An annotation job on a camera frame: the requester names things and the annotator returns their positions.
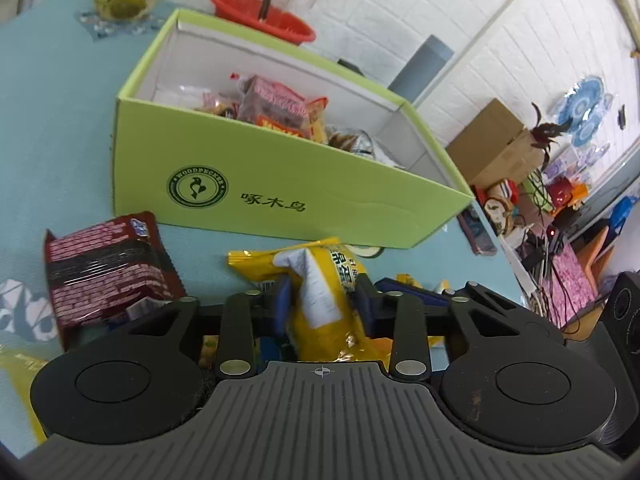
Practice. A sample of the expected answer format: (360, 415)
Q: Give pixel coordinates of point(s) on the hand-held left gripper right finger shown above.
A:
(365, 307)

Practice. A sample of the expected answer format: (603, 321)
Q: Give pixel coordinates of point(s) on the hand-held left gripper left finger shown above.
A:
(281, 307)

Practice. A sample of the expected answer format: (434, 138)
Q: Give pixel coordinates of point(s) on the yellow snack packet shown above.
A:
(322, 285)

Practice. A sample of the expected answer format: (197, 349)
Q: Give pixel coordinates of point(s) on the green cardboard box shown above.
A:
(300, 190)

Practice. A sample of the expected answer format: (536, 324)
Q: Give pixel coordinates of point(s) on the blue snack packet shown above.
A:
(415, 292)

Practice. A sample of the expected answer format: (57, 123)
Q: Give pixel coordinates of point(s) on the dark flat wallet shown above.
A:
(477, 232)

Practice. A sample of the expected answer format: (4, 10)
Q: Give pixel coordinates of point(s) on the silver snack packet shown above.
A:
(372, 150)

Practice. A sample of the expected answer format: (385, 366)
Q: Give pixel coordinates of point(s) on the cartoon clock figure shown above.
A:
(500, 207)

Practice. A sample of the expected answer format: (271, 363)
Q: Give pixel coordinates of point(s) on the dark red snack packet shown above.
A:
(100, 265)

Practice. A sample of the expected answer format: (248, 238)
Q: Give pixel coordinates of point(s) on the orange snack packet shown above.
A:
(316, 117)

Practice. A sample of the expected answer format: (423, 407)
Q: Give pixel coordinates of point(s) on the snack packets inside box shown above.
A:
(272, 102)

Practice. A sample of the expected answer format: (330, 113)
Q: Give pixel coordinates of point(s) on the brown cardboard box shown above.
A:
(492, 145)

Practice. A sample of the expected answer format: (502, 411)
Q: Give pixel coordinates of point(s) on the pink patterned box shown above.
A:
(572, 280)

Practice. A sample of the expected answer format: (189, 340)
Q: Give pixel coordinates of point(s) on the red mug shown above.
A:
(560, 194)

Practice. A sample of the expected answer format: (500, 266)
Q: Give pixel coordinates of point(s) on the dark red feather decoration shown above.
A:
(547, 132)

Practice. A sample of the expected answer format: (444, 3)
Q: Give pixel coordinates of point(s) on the black speaker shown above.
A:
(625, 320)

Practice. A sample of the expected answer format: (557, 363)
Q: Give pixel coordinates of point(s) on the yellow bag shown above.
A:
(20, 390)

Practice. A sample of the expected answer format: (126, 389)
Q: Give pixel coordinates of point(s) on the red plastic bowl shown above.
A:
(280, 22)

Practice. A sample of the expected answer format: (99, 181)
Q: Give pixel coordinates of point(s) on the blue paper fan decoration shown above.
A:
(582, 110)

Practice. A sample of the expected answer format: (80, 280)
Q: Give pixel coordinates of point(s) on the blue lace coaster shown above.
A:
(100, 27)

